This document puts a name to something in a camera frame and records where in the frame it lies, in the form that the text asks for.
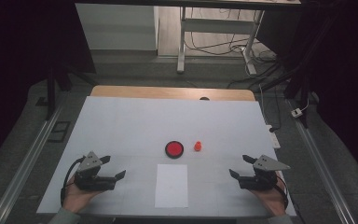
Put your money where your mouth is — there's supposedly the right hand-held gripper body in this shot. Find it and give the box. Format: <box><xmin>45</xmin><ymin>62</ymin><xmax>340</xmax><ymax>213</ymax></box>
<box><xmin>239</xmin><ymin>154</ymin><xmax>292</xmax><ymax>191</ymax></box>

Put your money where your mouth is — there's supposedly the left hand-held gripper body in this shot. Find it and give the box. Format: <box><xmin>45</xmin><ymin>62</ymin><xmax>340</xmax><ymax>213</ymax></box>
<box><xmin>74</xmin><ymin>151</ymin><xmax>117</xmax><ymax>191</ymax></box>

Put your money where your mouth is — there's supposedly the white paper sheet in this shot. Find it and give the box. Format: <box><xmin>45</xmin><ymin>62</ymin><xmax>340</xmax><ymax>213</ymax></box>
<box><xmin>154</xmin><ymin>163</ymin><xmax>189</xmax><ymax>209</ymax></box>

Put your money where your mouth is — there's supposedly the red ink pad black case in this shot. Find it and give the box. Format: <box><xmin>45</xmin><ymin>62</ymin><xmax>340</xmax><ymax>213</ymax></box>
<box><xmin>164</xmin><ymin>140</ymin><xmax>185</xmax><ymax>160</ymax></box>

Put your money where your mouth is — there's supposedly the person's left hand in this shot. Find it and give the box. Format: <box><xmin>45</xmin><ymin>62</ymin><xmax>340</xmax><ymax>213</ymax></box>
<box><xmin>62</xmin><ymin>174</ymin><xmax>106</xmax><ymax>214</ymax></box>

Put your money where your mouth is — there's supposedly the person's right hand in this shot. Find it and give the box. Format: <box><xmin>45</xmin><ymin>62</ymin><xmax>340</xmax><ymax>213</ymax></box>
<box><xmin>251</xmin><ymin>180</ymin><xmax>288</xmax><ymax>217</ymax></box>

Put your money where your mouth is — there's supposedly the white power strip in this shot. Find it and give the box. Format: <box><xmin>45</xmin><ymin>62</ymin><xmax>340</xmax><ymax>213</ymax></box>
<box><xmin>266</xmin><ymin>124</ymin><xmax>282</xmax><ymax>149</ymax></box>

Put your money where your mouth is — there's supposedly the black floor plate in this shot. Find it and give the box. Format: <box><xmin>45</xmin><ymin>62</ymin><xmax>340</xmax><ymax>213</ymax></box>
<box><xmin>48</xmin><ymin>120</ymin><xmax>72</xmax><ymax>144</ymax></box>

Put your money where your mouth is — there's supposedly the black stand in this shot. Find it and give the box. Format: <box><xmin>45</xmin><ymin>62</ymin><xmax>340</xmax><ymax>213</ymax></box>
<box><xmin>45</xmin><ymin>60</ymin><xmax>98</xmax><ymax>121</ymax></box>

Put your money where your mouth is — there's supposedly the white cabinet panel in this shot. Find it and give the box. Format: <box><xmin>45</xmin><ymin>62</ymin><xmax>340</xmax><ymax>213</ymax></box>
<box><xmin>75</xmin><ymin>3</ymin><xmax>159</xmax><ymax>51</ymax></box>

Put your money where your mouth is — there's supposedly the black curtain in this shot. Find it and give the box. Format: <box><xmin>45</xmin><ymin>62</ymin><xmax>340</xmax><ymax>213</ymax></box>
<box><xmin>0</xmin><ymin>0</ymin><xmax>97</xmax><ymax>174</ymax></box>
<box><xmin>257</xmin><ymin>0</ymin><xmax>358</xmax><ymax>188</ymax></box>

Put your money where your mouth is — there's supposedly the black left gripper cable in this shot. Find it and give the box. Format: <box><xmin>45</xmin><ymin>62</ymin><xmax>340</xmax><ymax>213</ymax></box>
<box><xmin>60</xmin><ymin>156</ymin><xmax>86</xmax><ymax>207</ymax></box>

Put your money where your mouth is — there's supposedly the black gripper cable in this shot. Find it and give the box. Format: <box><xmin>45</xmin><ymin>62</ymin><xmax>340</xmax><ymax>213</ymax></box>
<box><xmin>60</xmin><ymin>156</ymin><xmax>86</xmax><ymax>207</ymax></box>
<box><xmin>275</xmin><ymin>175</ymin><xmax>291</xmax><ymax>210</ymax></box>

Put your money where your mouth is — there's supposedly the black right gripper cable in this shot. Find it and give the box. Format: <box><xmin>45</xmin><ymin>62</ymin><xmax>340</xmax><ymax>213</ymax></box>
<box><xmin>275</xmin><ymin>175</ymin><xmax>291</xmax><ymax>210</ymax></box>

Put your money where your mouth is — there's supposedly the metal floor rail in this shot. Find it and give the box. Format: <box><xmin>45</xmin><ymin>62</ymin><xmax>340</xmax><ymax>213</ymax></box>
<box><xmin>287</xmin><ymin>99</ymin><xmax>357</xmax><ymax>224</ymax></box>
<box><xmin>0</xmin><ymin>99</ymin><xmax>67</xmax><ymax>224</ymax></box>

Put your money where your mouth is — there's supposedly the black floor cable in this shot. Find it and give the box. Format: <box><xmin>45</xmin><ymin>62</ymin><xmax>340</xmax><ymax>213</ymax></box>
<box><xmin>226</xmin><ymin>55</ymin><xmax>282</xmax><ymax>91</ymax></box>
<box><xmin>184</xmin><ymin>7</ymin><xmax>255</xmax><ymax>57</ymax></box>

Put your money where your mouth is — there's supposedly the white desk frame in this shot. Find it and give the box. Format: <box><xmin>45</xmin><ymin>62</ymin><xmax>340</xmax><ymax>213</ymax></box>
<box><xmin>176</xmin><ymin>6</ymin><xmax>266</xmax><ymax>76</ymax></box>

